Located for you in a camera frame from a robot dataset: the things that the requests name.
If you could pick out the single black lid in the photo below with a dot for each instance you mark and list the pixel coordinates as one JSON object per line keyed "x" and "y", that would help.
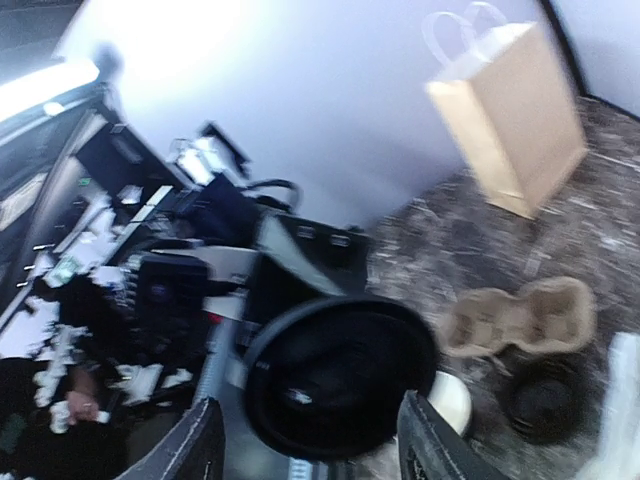
{"x": 325, "y": 380}

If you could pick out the left black frame post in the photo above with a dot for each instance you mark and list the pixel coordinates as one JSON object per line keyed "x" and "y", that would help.
{"x": 566, "y": 47}

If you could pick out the bundle of white wrapped straws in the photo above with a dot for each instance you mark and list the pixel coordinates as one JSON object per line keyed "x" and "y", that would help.
{"x": 619, "y": 440}

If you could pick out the brown paper bag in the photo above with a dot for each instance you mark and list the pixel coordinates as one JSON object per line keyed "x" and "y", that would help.
{"x": 504, "y": 98}

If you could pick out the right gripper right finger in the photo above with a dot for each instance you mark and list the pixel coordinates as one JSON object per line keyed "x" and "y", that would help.
{"x": 429, "y": 448}

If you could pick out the stack of black lids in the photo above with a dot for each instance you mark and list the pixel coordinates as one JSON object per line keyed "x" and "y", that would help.
{"x": 544, "y": 400}

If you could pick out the brown pulp cup carrier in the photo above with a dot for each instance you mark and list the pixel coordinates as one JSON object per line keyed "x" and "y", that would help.
{"x": 545, "y": 317}

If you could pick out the black paper coffee cup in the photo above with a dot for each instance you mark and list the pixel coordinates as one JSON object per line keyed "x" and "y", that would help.
{"x": 452, "y": 400}

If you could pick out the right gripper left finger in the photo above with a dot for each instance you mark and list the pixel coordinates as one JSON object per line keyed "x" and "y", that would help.
{"x": 193, "y": 449}

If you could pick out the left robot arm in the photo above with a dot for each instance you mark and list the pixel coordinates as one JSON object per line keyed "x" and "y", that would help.
{"x": 234, "y": 242}

